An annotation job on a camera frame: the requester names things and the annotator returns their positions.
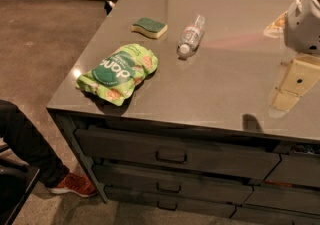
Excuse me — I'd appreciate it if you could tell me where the green and yellow sponge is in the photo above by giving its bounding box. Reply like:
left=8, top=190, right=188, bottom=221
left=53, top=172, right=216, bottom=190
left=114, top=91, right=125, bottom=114
left=131, top=17, right=168, bottom=39

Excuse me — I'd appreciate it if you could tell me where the clear plastic water bottle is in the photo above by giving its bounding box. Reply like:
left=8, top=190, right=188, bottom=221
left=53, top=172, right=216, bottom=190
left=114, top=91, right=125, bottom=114
left=178, top=15, right=206, bottom=59

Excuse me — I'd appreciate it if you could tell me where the grey drawer cabinet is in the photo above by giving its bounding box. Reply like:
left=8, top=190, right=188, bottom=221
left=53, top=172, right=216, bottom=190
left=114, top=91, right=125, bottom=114
left=51, top=110, right=320, bottom=225

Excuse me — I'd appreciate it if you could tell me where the person's black trouser leg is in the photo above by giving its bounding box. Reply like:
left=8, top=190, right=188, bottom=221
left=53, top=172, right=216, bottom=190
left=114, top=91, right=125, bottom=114
left=0, top=100, right=69, bottom=188

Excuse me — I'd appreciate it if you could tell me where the red sneaker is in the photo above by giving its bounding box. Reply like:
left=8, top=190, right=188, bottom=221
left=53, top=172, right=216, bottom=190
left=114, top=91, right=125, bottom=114
left=49, top=173, right=96, bottom=198

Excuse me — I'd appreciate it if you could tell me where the black chair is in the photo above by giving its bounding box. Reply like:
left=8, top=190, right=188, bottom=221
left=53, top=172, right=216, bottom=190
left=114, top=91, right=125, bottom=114
left=0, top=157, right=39, bottom=225

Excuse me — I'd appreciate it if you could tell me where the green rice chip bag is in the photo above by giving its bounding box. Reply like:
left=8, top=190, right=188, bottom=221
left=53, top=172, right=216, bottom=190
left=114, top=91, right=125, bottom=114
left=76, top=44, right=158, bottom=106

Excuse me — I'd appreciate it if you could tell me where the dark object at table corner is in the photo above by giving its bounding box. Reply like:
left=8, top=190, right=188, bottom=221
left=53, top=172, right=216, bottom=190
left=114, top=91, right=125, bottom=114
left=104, top=1, right=115, bottom=14

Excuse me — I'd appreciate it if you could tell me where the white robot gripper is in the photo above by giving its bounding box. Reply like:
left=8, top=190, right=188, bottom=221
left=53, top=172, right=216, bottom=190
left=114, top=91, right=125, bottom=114
left=272, top=0, right=320, bottom=112

